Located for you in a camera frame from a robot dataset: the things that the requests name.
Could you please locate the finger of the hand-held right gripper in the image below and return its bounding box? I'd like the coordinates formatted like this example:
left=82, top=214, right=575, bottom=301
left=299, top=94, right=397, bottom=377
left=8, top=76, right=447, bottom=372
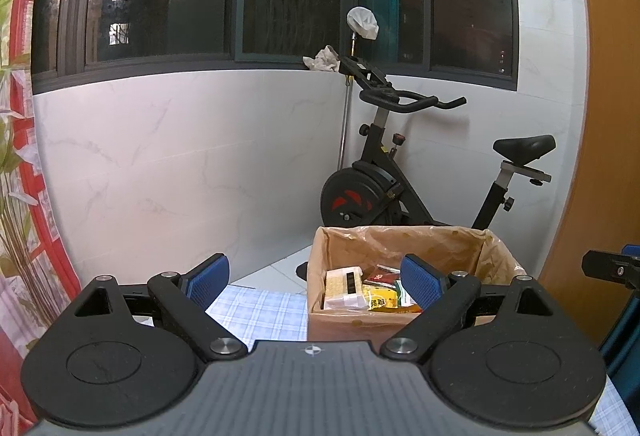
left=581, top=248, right=640, bottom=291

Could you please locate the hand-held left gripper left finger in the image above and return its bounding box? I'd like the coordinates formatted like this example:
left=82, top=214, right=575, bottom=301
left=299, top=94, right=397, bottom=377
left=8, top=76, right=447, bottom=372
left=47, top=252, right=249, bottom=362

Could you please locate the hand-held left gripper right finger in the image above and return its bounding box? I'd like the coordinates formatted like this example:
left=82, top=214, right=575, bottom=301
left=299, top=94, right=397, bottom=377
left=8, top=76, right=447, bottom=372
left=380, top=253, right=581, bottom=363

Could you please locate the green snack packet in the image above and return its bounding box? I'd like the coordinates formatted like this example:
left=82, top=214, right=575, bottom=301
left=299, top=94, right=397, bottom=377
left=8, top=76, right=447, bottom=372
left=394, top=280, right=418, bottom=308

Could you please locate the red snack packet gold print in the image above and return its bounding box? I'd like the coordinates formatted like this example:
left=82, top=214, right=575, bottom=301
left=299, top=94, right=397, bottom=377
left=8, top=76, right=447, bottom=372
left=364, top=264, right=402, bottom=288

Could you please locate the yellow snack packet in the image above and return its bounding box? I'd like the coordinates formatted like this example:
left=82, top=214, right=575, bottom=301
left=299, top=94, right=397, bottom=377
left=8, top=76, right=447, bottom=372
left=366, top=285, right=402, bottom=313

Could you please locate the white cracker packet black stripe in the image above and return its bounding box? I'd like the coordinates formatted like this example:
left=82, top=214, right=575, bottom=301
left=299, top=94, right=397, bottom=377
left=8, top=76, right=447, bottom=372
left=321, top=266, right=368, bottom=311

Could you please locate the brown cardboard box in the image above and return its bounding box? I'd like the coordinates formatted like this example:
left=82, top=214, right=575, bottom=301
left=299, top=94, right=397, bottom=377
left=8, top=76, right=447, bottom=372
left=305, top=224, right=528, bottom=353

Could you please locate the checkered tablecloth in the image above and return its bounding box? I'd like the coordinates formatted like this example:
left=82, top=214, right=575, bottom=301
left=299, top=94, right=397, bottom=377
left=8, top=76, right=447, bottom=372
left=204, top=283, right=633, bottom=436

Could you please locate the dark blue object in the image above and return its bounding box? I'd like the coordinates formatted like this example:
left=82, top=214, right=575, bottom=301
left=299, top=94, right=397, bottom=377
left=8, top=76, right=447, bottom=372
left=597, top=288, right=640, bottom=379

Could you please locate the black exercise bike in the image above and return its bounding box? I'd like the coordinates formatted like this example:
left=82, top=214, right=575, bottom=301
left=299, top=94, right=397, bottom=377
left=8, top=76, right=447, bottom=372
left=295, top=55, right=557, bottom=282

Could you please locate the wooden door panel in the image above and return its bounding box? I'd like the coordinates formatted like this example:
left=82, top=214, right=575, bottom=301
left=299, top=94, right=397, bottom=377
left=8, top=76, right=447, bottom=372
left=539, top=0, right=640, bottom=349

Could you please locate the red floral curtain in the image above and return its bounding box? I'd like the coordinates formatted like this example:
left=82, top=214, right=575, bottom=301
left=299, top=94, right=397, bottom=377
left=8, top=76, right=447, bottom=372
left=0, top=0, right=83, bottom=423

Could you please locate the crumpled white cloth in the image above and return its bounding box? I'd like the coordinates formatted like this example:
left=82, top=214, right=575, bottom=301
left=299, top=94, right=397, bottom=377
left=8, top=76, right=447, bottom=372
left=301, top=45, right=342, bottom=73

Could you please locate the metal pole with white cover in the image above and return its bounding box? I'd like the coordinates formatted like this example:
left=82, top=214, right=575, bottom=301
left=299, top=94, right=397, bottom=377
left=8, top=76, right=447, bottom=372
left=338, top=6, right=379, bottom=172

